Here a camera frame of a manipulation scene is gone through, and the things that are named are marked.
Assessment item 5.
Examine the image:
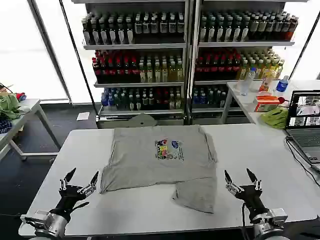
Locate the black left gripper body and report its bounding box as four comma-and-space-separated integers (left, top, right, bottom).
49, 184, 87, 216

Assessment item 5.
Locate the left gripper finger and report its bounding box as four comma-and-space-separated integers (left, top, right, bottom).
76, 170, 100, 199
59, 167, 77, 192

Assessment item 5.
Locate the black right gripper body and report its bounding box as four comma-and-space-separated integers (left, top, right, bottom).
234, 184, 270, 221

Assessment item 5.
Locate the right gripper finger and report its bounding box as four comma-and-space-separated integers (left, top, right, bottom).
223, 169, 245, 197
246, 167, 264, 193

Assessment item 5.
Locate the grey printed T-shirt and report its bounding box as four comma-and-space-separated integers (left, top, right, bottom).
99, 124, 218, 215

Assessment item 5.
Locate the white paper sheet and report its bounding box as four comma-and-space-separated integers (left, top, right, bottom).
75, 111, 91, 122

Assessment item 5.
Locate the light green cloth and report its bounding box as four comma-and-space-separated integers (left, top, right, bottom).
260, 106, 290, 130

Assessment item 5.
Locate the grey laptop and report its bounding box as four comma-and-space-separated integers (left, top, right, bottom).
284, 89, 320, 166

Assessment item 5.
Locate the grey side table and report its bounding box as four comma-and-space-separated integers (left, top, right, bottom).
0, 98, 62, 162

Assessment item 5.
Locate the orange tissue box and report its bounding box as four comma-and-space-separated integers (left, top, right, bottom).
253, 94, 281, 113

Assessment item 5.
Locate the blue patterned cloth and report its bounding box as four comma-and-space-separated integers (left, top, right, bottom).
0, 119, 12, 135

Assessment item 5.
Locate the grey rounded metal part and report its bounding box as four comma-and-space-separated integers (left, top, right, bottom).
124, 113, 159, 129

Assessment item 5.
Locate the white side table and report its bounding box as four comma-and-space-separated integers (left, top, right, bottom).
221, 79, 320, 131

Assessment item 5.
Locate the dark green cloth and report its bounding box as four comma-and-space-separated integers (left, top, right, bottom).
0, 93, 23, 120

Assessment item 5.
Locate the clear plastic water bottle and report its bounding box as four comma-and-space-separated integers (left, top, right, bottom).
238, 67, 257, 97

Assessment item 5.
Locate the orange juice bottle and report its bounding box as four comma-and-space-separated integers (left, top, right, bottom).
259, 69, 274, 93

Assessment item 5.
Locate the blue label water bottle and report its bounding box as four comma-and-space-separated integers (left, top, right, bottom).
275, 75, 290, 93

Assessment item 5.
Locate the metal shelf of bottles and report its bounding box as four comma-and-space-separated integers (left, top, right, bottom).
71, 0, 191, 129
188, 0, 300, 126

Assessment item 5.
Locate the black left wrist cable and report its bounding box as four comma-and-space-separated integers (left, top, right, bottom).
71, 201, 90, 212

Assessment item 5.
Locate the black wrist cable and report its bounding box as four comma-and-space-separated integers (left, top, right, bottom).
71, 201, 90, 212
240, 201, 252, 240

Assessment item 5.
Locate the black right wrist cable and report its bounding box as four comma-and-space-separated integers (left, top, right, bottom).
240, 201, 252, 240

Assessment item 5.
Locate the black laptop cable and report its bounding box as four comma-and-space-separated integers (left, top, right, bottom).
284, 136, 320, 189

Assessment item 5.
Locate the thin dark window post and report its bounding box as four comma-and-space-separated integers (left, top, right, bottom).
58, 0, 98, 109

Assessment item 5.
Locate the thick grey window post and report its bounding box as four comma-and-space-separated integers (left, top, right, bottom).
26, 0, 74, 104

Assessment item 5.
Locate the dark slanted window post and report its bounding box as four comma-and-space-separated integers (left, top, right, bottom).
290, 23, 320, 81

